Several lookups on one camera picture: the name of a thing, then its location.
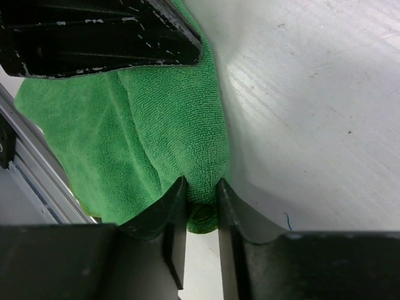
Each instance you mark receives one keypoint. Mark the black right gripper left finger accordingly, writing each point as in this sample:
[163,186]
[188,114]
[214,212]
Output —
[141,259]

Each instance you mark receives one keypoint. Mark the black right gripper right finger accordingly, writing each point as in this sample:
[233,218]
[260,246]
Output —
[262,260]

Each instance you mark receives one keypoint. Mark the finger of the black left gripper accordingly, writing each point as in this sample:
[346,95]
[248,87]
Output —
[64,39]

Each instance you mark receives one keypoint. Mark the green microfiber towel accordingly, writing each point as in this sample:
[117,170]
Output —
[124,137]

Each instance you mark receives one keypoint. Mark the aluminium mounting rail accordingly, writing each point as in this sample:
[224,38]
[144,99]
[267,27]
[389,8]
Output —
[33,184]

